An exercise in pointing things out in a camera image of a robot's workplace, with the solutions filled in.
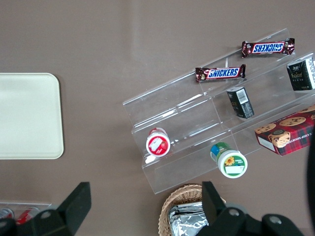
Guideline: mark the red lidded yogurt cup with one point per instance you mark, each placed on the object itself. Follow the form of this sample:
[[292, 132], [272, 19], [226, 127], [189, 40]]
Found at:
[[158, 145]]

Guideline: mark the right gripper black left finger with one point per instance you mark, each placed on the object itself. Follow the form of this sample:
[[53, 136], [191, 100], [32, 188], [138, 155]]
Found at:
[[71, 211]]

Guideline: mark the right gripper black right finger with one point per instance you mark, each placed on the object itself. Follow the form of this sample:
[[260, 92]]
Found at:
[[214, 204]]

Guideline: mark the green lidded yogurt cup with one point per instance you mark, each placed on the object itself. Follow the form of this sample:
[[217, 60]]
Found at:
[[231, 163]]

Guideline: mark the red tartan cookie box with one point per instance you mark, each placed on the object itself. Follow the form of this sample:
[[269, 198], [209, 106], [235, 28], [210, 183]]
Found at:
[[288, 134]]

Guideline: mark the clear acrylic bottle rack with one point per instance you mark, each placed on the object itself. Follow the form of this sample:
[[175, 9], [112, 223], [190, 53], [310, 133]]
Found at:
[[29, 204]]

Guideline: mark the small black drink carton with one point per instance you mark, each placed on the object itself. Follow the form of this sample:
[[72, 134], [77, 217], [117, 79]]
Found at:
[[241, 103], [301, 75]]

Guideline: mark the cream plastic tray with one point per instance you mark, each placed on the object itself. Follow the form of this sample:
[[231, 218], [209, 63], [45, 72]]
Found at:
[[29, 115]]

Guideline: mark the clear acrylic stepped shelf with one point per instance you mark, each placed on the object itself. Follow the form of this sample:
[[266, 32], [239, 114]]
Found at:
[[187, 115]]

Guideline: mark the silver foil pack stack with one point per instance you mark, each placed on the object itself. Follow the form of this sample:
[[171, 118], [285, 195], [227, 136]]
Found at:
[[187, 218]]

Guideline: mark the brown snickers bar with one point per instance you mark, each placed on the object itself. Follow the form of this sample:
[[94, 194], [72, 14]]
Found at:
[[268, 48], [221, 73]]

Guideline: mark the light wicker basket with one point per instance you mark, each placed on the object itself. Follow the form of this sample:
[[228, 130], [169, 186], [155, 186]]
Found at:
[[167, 211]]

